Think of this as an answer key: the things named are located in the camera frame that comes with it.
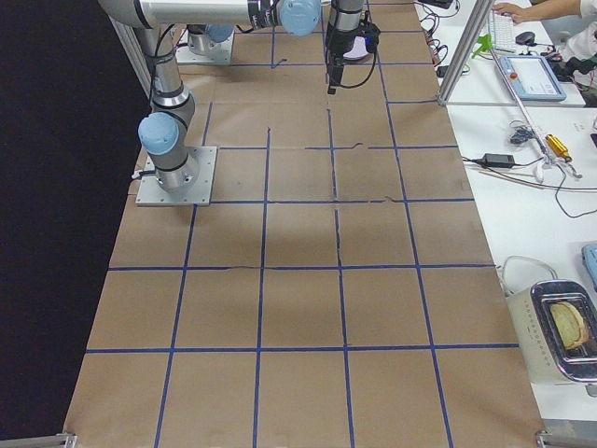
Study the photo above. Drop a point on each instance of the aluminium frame post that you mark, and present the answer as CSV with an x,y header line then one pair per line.
x,y
468,39

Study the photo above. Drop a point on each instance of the blue teach pendant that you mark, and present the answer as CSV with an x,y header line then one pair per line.
x,y
531,78

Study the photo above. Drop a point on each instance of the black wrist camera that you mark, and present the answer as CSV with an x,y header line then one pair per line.
x,y
370,32

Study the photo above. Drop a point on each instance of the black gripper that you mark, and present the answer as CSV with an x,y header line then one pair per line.
x,y
337,48

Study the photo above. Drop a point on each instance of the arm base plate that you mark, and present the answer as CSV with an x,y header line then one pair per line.
x,y
190,184
220,56

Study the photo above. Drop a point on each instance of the green clip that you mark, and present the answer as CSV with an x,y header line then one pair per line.
x,y
485,45

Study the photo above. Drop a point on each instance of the wooden chopsticks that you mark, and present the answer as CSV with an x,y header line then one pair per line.
x,y
511,179

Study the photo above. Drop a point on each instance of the white keyboard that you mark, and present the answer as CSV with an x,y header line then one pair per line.
x,y
501,29

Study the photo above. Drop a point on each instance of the toast slice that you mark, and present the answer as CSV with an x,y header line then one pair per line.
x,y
570,324

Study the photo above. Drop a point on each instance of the yellow tool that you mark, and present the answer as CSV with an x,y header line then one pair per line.
x,y
558,147

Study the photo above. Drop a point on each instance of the lavender plate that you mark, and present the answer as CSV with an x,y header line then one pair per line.
x,y
358,51

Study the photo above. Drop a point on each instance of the black power adapter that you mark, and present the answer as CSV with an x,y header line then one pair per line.
x,y
493,160

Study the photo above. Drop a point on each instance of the person hand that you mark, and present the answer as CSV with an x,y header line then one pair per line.
x,y
514,12

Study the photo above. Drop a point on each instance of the black computer mouse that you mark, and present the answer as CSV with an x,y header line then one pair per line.
x,y
525,39

